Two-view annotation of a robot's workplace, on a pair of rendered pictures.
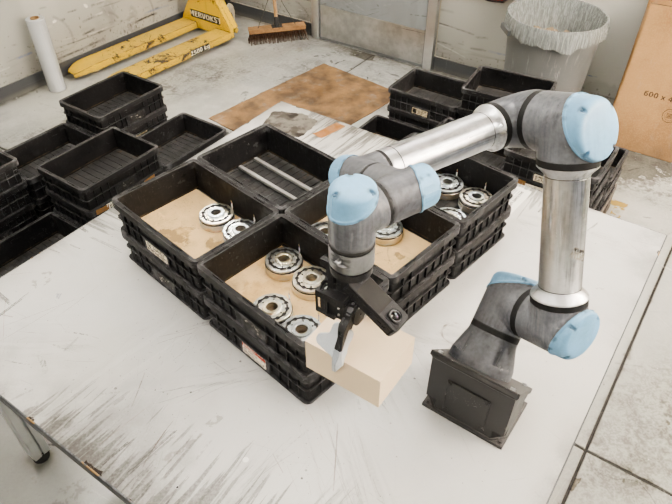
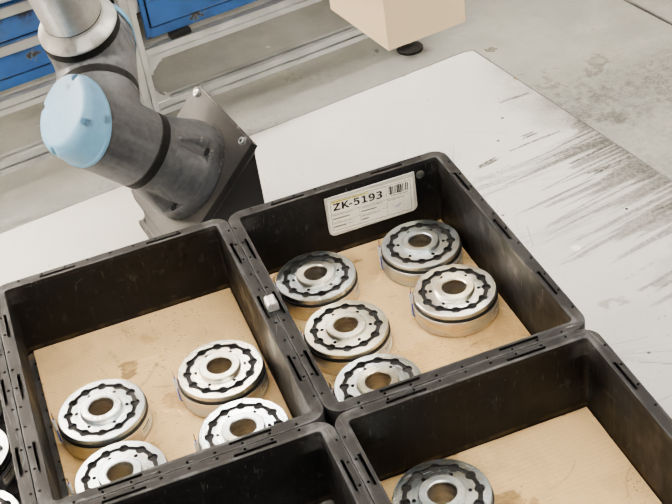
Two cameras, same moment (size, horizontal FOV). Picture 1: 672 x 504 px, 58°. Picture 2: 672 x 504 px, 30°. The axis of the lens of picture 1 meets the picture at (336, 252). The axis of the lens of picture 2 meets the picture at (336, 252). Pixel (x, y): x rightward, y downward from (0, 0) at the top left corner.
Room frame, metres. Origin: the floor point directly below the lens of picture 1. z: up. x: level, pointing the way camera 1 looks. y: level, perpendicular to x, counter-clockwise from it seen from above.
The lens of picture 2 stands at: (2.11, 0.67, 1.83)
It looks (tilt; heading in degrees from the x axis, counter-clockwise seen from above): 37 degrees down; 212
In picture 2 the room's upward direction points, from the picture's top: 9 degrees counter-clockwise
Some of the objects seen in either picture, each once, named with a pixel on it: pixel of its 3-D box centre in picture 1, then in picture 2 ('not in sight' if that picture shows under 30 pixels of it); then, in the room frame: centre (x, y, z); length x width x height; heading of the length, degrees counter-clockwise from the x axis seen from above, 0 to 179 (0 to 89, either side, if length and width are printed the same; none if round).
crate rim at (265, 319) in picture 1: (292, 275); (393, 272); (1.10, 0.11, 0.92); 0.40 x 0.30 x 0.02; 47
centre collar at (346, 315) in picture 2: (311, 277); (345, 325); (1.15, 0.06, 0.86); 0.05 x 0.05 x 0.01
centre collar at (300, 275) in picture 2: not in sight; (315, 274); (1.07, -0.02, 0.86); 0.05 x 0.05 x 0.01
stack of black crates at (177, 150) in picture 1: (180, 168); not in sight; (2.49, 0.75, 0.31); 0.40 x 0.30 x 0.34; 145
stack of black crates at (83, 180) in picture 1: (111, 199); not in sight; (2.16, 0.98, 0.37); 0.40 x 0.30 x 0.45; 145
